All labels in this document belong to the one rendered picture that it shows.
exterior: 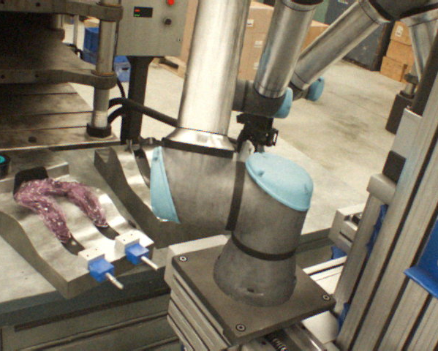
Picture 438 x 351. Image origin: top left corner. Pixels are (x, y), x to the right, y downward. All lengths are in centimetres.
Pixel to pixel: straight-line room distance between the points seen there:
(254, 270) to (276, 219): 11
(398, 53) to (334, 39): 695
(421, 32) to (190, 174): 71
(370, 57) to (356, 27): 708
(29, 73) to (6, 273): 85
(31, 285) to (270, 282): 60
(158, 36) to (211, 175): 137
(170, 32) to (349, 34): 107
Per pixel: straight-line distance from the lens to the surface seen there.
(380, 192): 91
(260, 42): 547
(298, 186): 78
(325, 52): 120
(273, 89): 108
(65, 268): 118
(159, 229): 132
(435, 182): 78
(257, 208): 78
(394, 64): 813
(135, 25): 204
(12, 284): 124
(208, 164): 77
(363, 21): 117
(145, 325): 152
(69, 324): 140
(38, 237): 125
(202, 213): 78
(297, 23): 95
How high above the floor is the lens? 160
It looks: 27 degrees down
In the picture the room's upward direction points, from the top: 11 degrees clockwise
